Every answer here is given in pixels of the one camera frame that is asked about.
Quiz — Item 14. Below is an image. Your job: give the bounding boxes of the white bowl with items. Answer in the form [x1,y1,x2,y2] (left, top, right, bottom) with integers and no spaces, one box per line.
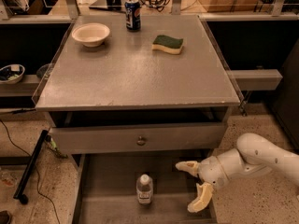
[0,64,25,84]

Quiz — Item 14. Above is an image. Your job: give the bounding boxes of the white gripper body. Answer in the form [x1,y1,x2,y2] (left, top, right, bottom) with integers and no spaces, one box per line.
[198,156,229,189]

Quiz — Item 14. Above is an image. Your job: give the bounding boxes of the grey drawer cabinet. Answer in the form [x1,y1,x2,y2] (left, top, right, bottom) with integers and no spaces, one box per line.
[36,15,240,224]

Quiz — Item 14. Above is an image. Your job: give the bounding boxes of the black floor cable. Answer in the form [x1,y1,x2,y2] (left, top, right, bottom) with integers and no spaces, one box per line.
[0,119,62,224]

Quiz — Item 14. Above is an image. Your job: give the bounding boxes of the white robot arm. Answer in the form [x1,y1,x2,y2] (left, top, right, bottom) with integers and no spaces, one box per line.
[176,133,299,213]

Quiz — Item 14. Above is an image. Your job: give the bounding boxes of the grey open middle drawer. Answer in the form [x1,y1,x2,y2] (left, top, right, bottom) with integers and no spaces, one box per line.
[72,150,217,224]

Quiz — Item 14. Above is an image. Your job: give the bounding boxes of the grey top drawer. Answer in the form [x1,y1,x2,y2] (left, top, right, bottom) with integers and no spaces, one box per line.
[50,122,227,154]

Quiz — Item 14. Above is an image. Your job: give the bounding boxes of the round brass drawer knob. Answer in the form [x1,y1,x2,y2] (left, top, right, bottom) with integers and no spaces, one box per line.
[136,136,147,146]

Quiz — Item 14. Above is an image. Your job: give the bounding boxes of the blue pepsi soda can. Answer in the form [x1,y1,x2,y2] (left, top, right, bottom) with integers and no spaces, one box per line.
[124,0,141,31]

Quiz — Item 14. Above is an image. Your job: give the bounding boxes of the grey side shelf beam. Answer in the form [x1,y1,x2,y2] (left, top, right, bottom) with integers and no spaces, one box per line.
[227,69,282,91]

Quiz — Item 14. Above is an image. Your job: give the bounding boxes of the clear plastic water bottle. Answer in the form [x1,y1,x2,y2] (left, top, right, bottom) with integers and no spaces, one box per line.
[136,174,153,205]

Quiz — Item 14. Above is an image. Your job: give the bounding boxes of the black bar with wheel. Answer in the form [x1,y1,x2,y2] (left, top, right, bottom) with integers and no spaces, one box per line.
[13,130,48,204]

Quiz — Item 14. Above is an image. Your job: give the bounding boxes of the white paper bowl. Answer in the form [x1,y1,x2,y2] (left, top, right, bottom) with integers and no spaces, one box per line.
[72,23,110,48]

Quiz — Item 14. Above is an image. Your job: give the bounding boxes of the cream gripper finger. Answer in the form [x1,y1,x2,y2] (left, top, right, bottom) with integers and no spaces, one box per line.
[176,161,199,176]
[187,182,214,213]

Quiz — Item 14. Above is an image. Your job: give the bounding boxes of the black monitor stand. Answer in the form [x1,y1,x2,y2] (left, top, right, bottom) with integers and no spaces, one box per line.
[89,0,125,12]

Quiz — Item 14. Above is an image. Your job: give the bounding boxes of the green yellow sponge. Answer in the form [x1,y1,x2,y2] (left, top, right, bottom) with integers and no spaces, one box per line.
[151,35,183,55]

